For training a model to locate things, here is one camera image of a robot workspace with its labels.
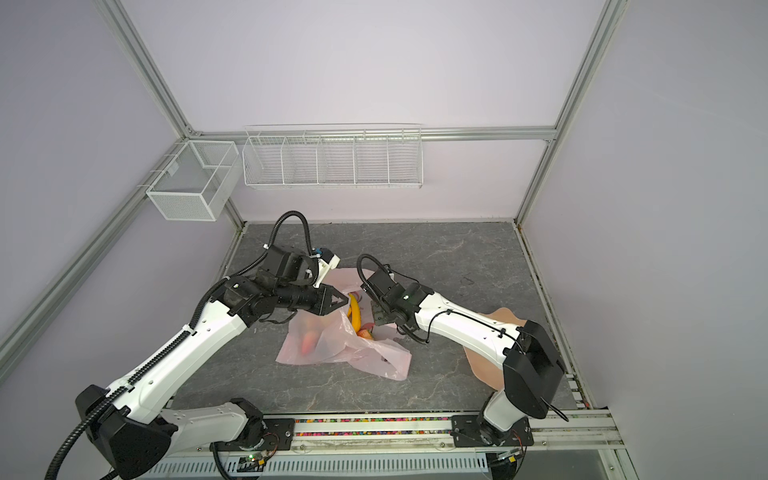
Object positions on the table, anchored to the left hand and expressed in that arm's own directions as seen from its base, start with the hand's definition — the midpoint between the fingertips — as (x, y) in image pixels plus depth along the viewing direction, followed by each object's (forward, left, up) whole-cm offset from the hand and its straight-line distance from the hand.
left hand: (344, 305), depth 71 cm
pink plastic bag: (-3, +5, -12) cm, 14 cm away
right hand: (+4, -10, -11) cm, 15 cm away
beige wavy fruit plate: (-11, -37, -22) cm, 45 cm away
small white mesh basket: (+54, +54, -2) cm, 76 cm away
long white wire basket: (+58, -12, +2) cm, 59 cm away
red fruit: (-2, +13, -19) cm, 23 cm away
